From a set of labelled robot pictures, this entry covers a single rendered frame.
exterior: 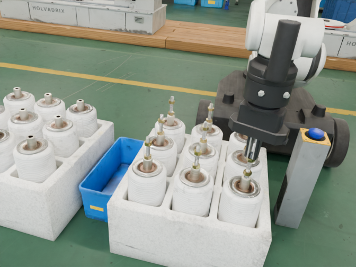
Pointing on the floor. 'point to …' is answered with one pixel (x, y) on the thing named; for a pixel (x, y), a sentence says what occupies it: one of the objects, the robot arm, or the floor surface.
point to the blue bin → (107, 177)
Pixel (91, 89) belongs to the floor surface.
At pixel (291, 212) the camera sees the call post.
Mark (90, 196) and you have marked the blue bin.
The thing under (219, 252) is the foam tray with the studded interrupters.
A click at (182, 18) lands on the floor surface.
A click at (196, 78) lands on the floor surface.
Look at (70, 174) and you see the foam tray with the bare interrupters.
